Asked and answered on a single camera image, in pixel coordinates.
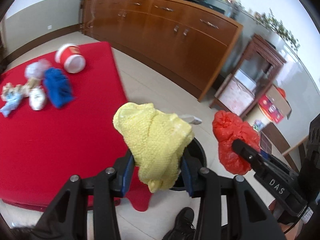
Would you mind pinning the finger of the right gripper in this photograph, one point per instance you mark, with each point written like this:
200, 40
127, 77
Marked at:
250, 153

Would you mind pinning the red plastic bag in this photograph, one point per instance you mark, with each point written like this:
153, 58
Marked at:
228, 127

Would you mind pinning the long wooden sideboard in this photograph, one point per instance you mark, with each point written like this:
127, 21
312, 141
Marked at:
184, 41

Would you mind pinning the red tablecloth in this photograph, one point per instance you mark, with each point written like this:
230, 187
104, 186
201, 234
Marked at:
40, 150

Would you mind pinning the green vine plant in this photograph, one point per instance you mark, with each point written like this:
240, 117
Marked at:
271, 23

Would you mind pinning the light blue face mask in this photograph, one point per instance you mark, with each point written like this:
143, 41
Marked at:
12, 102

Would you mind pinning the blue towel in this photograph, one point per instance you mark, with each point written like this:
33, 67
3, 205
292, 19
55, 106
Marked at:
58, 87

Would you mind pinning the black shoe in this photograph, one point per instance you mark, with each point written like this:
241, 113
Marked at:
183, 228

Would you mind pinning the cardboard box red print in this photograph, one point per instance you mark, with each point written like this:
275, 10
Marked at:
275, 105

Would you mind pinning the white crumpled plastic bag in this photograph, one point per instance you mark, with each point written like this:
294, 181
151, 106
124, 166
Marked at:
37, 98

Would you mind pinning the black trash bin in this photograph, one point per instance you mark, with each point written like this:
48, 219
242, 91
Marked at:
193, 159

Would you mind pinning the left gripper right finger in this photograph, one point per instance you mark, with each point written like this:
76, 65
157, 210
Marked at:
229, 207

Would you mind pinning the clear crumpled plastic bag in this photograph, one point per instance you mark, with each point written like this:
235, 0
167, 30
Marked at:
36, 70

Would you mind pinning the red paper cup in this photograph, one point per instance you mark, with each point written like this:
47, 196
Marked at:
70, 57

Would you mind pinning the beige crumpled paper bag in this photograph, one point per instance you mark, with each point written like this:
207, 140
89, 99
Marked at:
8, 90

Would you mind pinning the yellow towel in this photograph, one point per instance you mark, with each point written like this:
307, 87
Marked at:
156, 140

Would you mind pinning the dark wooden stand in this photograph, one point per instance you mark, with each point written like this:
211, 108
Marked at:
252, 76

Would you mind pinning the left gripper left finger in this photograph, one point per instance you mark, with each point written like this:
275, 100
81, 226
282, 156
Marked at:
66, 215

